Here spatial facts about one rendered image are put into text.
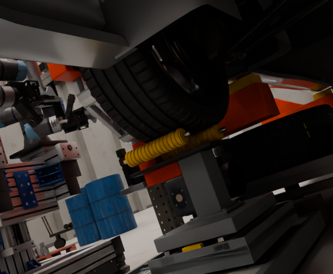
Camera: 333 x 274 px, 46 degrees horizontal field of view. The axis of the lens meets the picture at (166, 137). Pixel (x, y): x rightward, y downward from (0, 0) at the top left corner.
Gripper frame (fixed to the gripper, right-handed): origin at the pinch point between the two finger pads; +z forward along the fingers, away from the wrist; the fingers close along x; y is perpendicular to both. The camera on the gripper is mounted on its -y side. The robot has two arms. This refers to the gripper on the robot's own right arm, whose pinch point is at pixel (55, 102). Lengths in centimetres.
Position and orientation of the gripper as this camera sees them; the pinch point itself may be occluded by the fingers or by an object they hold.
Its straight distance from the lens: 159.0
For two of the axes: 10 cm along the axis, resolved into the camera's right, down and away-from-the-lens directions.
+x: -7.7, 3.6, 5.2
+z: 5.4, -0.7, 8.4
